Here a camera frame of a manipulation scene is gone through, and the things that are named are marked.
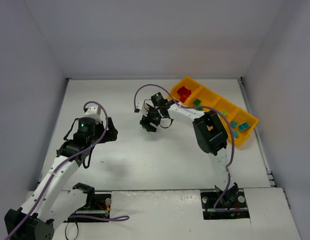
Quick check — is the red arch lego block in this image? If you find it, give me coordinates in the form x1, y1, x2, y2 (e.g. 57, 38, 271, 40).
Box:
179, 96, 187, 103

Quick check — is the red square lego block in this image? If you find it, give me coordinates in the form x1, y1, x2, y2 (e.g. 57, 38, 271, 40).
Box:
177, 86, 192, 98

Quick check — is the teal blue lego brick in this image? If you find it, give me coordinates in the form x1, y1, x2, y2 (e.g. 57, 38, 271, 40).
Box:
230, 121, 238, 128

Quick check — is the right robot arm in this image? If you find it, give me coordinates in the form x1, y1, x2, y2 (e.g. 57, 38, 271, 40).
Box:
134, 93, 239, 198

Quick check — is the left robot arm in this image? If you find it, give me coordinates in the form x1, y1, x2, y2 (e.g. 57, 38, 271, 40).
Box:
4, 116, 118, 240

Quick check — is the yellow divided sorting tray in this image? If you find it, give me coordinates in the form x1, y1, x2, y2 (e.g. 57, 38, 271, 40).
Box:
168, 76, 260, 147

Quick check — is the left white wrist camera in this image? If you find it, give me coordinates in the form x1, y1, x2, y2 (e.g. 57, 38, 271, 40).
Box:
84, 105, 102, 125

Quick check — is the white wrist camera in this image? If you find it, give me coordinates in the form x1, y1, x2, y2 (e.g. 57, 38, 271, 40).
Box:
84, 105, 102, 125
134, 101, 148, 116

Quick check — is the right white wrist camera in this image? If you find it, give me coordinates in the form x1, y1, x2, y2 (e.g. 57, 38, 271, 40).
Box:
134, 101, 148, 116

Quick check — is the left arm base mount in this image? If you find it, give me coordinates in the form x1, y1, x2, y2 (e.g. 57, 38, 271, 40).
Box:
64, 192, 112, 223

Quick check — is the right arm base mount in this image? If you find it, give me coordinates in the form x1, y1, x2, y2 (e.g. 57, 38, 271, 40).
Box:
200, 189, 250, 221

